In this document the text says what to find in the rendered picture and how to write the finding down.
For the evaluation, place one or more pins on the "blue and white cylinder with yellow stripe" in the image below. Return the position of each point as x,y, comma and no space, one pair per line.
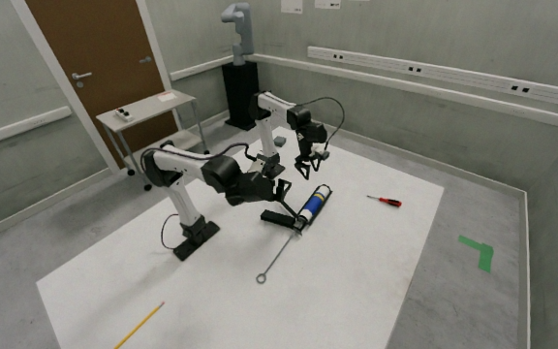
314,203

